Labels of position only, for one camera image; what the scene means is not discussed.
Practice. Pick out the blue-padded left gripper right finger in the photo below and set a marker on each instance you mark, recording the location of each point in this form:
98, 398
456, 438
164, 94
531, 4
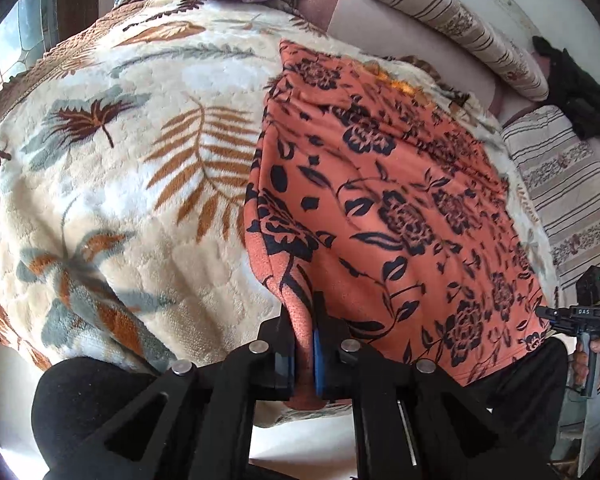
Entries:
413, 421

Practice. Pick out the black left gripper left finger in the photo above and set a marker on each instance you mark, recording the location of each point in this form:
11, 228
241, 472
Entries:
93, 420

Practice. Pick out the orange floral garment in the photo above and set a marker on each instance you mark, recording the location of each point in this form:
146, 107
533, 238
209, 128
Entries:
369, 202

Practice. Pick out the black clothing pile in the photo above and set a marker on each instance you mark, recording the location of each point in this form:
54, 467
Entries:
574, 91

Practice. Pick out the person's right hand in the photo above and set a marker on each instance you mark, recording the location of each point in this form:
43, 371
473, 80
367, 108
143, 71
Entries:
586, 363

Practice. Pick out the striped beige flat pillow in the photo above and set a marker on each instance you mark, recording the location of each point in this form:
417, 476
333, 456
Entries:
561, 174

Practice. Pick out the cream leaf-pattern plush blanket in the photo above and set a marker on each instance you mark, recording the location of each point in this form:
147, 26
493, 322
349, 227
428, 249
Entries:
125, 155

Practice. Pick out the striped beige bolster pillow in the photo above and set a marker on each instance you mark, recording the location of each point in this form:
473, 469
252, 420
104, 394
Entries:
456, 21

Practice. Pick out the window with patterned glass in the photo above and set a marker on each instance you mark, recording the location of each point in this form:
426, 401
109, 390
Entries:
28, 30

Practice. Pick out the pale pink bed sheet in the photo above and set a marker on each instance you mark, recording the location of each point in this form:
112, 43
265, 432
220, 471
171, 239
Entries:
379, 30

